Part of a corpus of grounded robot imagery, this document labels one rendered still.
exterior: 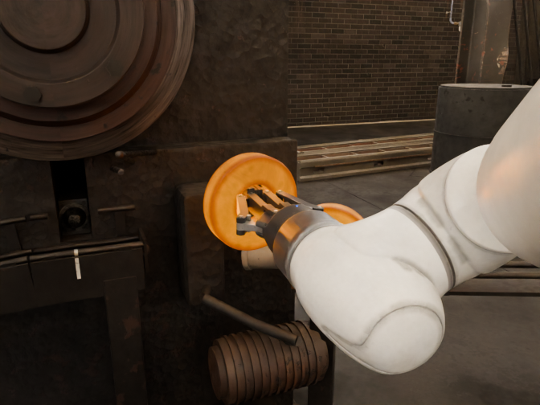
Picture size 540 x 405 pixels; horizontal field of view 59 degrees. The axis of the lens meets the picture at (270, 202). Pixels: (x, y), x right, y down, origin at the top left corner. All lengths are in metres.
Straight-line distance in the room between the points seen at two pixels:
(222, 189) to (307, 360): 0.41
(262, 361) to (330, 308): 0.51
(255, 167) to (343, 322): 0.37
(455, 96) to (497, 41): 1.67
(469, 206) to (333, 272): 0.13
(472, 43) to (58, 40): 4.54
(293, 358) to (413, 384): 0.88
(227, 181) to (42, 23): 0.34
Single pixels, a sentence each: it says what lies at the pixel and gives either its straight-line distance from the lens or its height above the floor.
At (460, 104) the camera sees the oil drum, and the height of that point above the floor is 0.77.
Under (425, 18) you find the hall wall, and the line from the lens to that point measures 8.89.
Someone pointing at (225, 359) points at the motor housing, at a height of 0.52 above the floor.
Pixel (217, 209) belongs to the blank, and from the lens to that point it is 0.72.
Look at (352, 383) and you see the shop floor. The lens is 1.73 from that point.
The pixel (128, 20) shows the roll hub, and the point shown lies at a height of 1.10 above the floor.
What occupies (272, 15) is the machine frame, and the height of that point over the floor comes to 1.13.
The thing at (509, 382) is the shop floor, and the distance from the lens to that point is 1.90.
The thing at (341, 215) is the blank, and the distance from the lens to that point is 0.88.
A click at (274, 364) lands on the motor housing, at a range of 0.94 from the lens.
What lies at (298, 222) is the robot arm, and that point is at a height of 0.87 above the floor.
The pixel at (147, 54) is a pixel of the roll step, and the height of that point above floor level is 1.05.
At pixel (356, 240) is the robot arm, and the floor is 0.88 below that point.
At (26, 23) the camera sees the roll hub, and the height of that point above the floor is 1.09.
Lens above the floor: 1.04
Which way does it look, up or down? 17 degrees down
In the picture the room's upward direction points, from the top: straight up
